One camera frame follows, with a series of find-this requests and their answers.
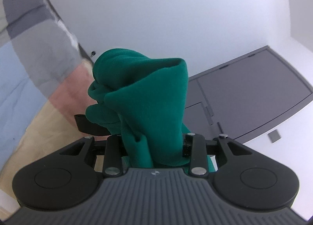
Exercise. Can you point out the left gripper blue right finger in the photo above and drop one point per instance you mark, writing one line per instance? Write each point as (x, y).
(194, 147)

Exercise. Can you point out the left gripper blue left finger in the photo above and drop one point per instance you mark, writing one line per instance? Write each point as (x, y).
(115, 150)

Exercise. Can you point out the green hooded sweatshirt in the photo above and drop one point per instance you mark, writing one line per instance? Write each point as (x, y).
(142, 100)

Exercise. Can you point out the patchwork bed cover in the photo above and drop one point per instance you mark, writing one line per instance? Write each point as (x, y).
(44, 83)

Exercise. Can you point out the grey wall switch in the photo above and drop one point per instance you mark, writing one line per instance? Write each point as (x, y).
(274, 136)

